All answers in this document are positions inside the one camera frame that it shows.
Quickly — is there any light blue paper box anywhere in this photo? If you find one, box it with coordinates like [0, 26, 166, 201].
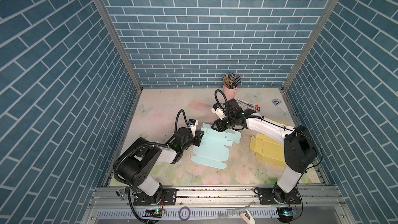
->
[191, 123, 242, 170]

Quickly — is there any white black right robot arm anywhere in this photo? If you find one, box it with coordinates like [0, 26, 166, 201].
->
[211, 99, 319, 203]

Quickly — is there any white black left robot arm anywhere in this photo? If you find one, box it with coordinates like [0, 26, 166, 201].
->
[113, 128, 204, 199]

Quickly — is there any white blue pencil box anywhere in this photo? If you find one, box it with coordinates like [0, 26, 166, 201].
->
[235, 99, 260, 112]

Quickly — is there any yellow flat paper box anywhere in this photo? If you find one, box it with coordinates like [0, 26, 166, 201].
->
[246, 118, 292, 167]

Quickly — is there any pink metal pencil bucket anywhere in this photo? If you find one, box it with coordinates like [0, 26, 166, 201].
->
[223, 86, 238, 101]

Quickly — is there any bundle of coloured pencils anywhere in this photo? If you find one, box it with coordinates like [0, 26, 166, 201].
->
[222, 73, 241, 89]

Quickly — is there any left green circuit board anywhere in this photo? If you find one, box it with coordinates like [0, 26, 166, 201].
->
[143, 208, 165, 218]

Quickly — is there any green circuit board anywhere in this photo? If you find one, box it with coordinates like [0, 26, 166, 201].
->
[276, 207, 297, 224]
[143, 208, 165, 218]

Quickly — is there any white pink clip tool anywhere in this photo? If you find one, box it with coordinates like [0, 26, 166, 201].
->
[227, 201, 256, 224]

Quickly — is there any right green circuit board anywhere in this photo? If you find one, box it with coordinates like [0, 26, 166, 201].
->
[276, 207, 297, 224]

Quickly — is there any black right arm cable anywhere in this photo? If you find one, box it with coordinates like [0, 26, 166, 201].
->
[214, 89, 324, 175]

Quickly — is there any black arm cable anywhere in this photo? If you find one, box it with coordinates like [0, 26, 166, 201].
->
[112, 109, 189, 187]
[214, 89, 324, 175]

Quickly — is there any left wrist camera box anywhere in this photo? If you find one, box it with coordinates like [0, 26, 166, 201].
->
[188, 118, 199, 136]

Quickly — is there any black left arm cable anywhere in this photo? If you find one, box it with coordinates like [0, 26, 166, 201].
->
[112, 109, 189, 187]

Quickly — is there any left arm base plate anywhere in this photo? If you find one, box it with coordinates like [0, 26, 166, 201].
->
[133, 188, 177, 206]

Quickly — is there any purple tape ring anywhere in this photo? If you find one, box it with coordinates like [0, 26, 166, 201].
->
[178, 206, 191, 222]

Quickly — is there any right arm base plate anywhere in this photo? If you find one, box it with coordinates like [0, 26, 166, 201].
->
[253, 187, 302, 205]

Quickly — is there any aluminium front rail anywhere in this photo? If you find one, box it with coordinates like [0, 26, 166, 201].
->
[83, 184, 354, 224]

